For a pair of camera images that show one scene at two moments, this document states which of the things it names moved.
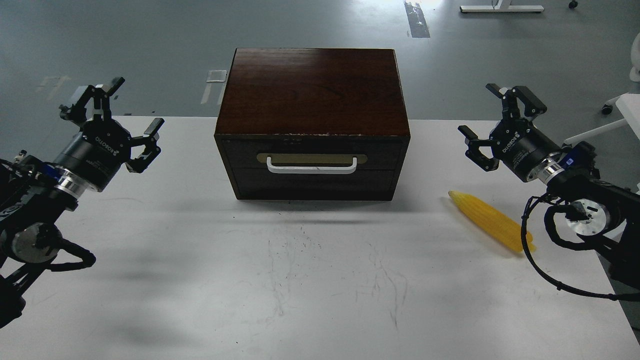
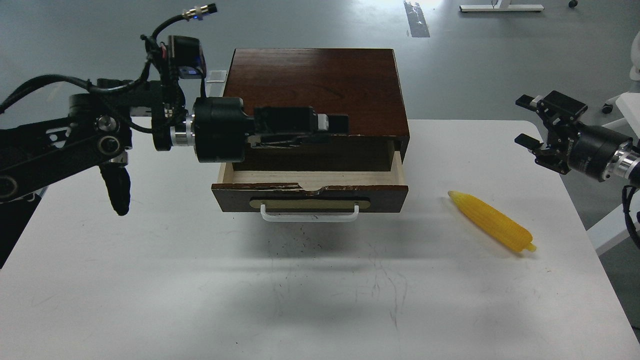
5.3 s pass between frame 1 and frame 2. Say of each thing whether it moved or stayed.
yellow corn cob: stayed
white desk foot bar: stayed
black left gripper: moved
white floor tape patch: stayed
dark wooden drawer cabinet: stayed
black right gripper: moved
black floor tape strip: stayed
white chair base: stayed
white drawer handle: moved
